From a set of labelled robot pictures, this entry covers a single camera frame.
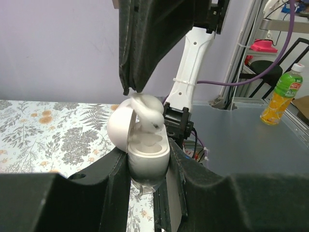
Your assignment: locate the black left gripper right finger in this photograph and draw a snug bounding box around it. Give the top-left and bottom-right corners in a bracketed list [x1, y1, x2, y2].
[154, 139, 309, 232]

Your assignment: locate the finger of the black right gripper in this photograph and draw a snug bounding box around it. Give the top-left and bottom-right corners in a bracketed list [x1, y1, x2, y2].
[119, 0, 136, 95]
[130, 0, 210, 93]

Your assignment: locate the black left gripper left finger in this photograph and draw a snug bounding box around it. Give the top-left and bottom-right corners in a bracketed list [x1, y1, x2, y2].
[0, 148, 130, 232]

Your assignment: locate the white clip earbud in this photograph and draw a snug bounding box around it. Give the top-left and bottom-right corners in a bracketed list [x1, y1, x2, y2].
[130, 93, 164, 133]

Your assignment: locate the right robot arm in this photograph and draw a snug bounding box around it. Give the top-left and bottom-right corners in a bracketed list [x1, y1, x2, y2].
[118, 0, 229, 139]

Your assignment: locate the floral table mat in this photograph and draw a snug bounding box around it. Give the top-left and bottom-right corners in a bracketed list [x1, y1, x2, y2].
[0, 100, 155, 232]

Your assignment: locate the pink object in background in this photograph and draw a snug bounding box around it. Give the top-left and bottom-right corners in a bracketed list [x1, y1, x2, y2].
[250, 40, 278, 53]

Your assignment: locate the orange juice bottle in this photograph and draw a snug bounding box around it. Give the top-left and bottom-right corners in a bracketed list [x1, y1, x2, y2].
[260, 63, 305, 125]

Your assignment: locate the aluminium frame post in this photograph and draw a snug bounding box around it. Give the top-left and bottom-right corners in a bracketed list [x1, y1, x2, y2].
[222, 0, 268, 109]

